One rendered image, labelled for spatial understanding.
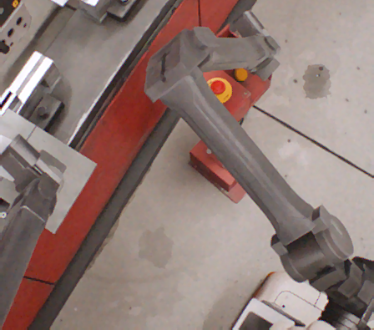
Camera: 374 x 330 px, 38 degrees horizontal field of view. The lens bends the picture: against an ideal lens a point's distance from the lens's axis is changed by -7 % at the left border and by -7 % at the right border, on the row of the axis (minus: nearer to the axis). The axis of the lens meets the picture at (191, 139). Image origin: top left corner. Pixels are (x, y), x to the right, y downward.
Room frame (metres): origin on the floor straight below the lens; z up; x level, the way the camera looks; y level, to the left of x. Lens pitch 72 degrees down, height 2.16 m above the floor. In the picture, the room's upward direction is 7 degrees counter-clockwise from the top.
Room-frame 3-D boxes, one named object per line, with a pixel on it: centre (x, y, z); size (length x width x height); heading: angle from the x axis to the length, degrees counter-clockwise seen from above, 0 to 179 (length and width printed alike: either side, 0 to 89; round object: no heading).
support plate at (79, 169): (0.37, 0.36, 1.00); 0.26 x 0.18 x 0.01; 52
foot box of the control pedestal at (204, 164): (0.59, -0.13, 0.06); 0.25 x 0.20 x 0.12; 41
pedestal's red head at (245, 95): (0.62, -0.11, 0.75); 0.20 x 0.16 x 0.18; 131
